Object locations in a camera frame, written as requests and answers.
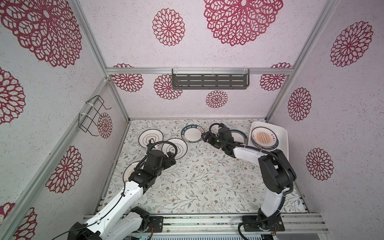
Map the dark metal wall shelf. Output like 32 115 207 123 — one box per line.
171 69 250 90

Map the white plastic bin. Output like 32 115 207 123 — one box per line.
248 121 289 160

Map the small green Hao Shi plate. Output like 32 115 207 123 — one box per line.
181 125 205 143

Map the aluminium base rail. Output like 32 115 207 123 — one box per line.
150 213 330 237

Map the right black corrugated cable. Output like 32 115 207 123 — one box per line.
208 122 295 240

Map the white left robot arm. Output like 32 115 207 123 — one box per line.
68 149 176 240

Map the white plate flower emblem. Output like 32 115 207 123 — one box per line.
162 138 188 160

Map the green red ring plate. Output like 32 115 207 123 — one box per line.
231 129 248 145

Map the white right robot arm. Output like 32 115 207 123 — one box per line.
202 123 297 220

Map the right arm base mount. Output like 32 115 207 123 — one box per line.
242 215 285 232

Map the white plate thin green rim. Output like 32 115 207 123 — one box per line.
138 129 164 148

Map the black wire wall rack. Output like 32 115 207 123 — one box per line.
78 95 113 139

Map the orange sunburst plate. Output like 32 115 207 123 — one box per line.
251 127 279 149
123 162 139 183

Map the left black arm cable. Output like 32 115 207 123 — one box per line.
50 140 178 240

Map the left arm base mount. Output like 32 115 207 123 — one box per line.
130 207 164 233

